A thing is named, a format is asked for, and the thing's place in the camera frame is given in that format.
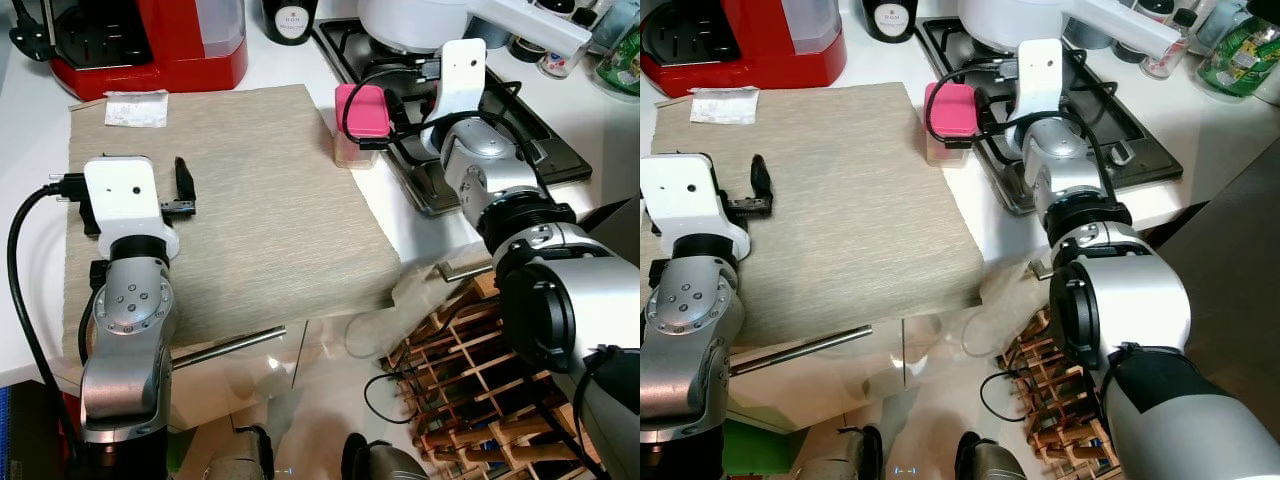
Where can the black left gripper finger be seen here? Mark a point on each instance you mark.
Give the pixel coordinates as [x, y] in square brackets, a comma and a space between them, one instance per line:
[761, 180]
[185, 182]

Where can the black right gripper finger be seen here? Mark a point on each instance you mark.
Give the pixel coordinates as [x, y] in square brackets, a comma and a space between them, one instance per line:
[965, 143]
[394, 98]
[982, 96]
[378, 142]

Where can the clear container with pink lid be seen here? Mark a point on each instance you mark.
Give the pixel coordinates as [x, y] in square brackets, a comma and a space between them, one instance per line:
[950, 110]
[365, 110]

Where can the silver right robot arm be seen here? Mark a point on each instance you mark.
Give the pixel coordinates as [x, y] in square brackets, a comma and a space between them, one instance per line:
[580, 300]
[1130, 310]

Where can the black mini fridge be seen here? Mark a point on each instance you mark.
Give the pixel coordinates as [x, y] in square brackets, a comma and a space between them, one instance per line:
[1230, 280]
[615, 215]

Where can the beige woven counter mat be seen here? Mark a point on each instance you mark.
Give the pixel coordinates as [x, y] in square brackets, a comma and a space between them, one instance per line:
[260, 200]
[860, 200]

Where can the red coffee machine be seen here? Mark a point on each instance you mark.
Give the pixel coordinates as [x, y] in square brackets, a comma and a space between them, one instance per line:
[750, 68]
[150, 70]

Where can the black jar with white label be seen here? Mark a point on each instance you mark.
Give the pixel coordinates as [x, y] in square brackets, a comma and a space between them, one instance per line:
[890, 18]
[290, 20]

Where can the steel gas hob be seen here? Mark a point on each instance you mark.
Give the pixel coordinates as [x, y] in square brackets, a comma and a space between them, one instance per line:
[555, 150]
[1130, 140]

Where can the small jar with black lid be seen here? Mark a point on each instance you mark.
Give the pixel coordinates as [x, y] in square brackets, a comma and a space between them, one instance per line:
[526, 48]

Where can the small clear spice bottle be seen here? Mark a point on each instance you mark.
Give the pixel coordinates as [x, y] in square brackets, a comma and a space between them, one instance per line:
[562, 62]
[1163, 62]

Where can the green printed packet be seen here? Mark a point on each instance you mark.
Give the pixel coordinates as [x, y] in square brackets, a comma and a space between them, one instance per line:
[1240, 58]
[622, 62]

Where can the green box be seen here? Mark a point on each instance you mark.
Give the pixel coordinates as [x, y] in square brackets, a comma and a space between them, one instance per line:
[765, 455]

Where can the wooden slatted rack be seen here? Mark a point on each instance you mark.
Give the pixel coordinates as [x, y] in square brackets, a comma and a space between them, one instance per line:
[460, 380]
[1050, 400]

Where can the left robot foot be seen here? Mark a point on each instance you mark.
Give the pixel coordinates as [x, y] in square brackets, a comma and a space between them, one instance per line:
[842, 456]
[240, 458]

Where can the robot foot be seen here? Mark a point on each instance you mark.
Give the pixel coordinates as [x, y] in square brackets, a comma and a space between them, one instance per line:
[842, 456]
[995, 460]
[385, 462]
[240, 458]

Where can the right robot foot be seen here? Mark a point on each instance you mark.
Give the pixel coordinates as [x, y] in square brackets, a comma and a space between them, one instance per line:
[995, 460]
[385, 462]

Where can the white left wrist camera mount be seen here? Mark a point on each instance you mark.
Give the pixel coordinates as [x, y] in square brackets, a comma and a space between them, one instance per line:
[125, 195]
[690, 195]

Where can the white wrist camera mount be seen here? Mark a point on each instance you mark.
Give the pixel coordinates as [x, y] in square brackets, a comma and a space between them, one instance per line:
[125, 195]
[1040, 80]
[460, 80]
[690, 195]

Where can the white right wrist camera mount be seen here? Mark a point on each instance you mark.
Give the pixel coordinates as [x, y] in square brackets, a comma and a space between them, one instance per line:
[460, 80]
[1040, 80]

